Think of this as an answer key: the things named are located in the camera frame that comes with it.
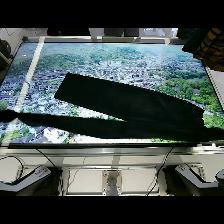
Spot checked shirt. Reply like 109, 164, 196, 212
192, 27, 224, 73

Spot black cable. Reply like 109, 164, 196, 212
0, 155, 26, 185
35, 148, 63, 172
145, 146, 175, 197

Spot black pants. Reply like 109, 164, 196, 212
0, 72, 224, 144

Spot black garment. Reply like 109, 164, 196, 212
176, 27, 210, 56

